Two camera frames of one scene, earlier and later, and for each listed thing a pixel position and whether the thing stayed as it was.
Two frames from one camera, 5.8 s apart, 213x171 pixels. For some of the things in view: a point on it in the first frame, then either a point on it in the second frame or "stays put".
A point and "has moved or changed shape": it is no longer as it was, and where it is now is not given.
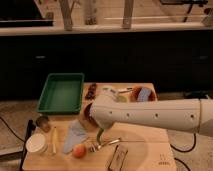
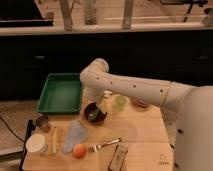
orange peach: x=79 y=151 stays put
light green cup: x=121 y=99 stays put
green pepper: x=98 y=136 has moved or changed shape
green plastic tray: x=62 y=94 stays put
